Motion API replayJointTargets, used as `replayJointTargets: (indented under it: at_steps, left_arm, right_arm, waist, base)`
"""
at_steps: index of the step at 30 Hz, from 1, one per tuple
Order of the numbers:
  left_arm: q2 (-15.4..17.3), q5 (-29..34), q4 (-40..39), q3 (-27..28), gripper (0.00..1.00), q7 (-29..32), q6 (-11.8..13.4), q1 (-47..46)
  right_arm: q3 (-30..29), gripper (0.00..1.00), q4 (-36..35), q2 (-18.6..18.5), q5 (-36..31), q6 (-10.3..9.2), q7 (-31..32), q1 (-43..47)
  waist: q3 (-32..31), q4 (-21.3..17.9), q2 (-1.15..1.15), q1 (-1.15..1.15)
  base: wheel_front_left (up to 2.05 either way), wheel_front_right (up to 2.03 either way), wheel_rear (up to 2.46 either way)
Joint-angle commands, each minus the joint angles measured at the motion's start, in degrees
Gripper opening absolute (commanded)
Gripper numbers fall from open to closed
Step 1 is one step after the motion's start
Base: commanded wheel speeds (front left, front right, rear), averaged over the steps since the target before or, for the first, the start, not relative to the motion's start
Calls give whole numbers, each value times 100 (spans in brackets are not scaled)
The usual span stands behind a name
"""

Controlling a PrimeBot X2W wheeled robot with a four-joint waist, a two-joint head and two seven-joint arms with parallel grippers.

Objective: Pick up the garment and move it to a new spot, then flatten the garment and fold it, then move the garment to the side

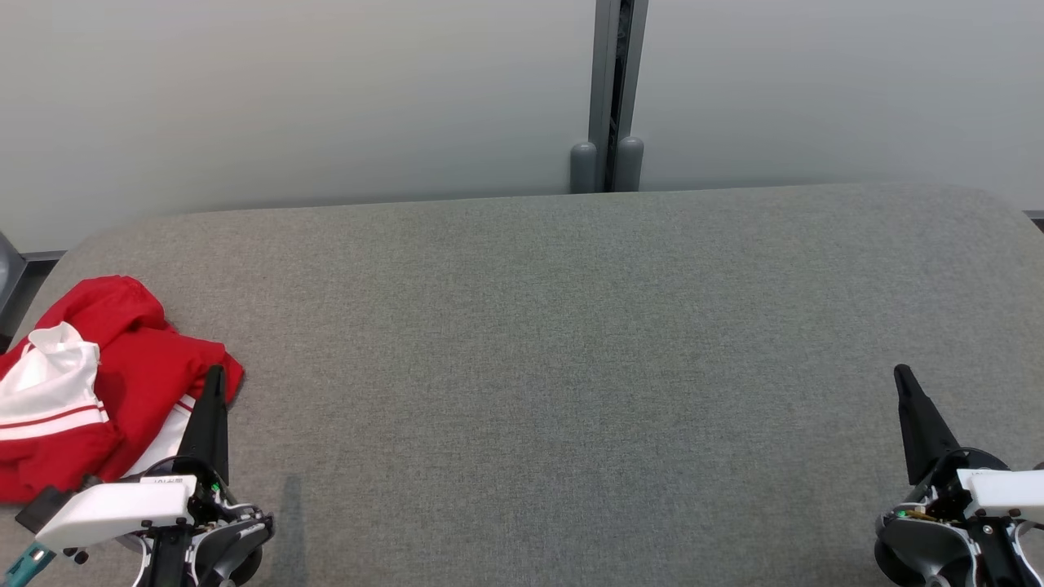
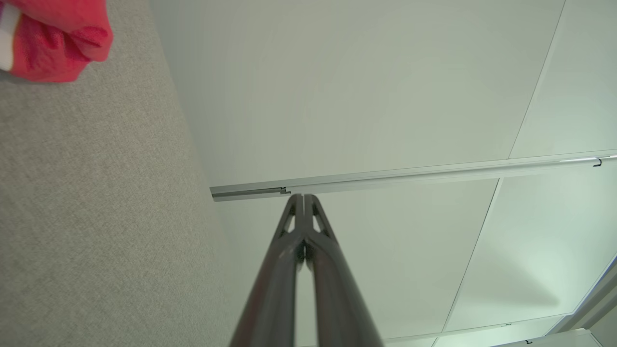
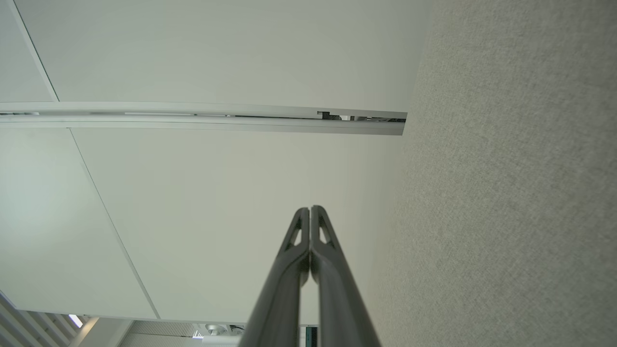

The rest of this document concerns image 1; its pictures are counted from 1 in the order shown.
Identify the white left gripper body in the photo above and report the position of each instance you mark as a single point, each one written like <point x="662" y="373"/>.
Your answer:
<point x="114" y="505"/>

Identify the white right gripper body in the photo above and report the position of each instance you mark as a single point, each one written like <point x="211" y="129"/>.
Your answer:
<point x="999" y="489"/>

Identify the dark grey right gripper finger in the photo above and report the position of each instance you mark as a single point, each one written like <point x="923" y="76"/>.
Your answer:
<point x="922" y="424"/>

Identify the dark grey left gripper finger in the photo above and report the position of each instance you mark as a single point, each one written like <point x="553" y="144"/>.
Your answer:
<point x="209" y="424"/>

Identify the red basketball shorts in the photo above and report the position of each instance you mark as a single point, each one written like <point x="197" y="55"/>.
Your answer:
<point x="139" y="359"/>

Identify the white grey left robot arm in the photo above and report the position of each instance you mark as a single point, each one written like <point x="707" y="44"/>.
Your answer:
<point x="220" y="546"/>

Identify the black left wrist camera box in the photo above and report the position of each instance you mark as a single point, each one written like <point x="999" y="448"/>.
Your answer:
<point x="41" y="509"/>

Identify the grey rounded post foot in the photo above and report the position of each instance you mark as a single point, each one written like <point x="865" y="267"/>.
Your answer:
<point x="583" y="167"/>
<point x="629" y="163"/>

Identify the grey metal partition post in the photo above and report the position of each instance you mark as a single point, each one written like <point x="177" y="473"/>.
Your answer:
<point x="617" y="73"/>

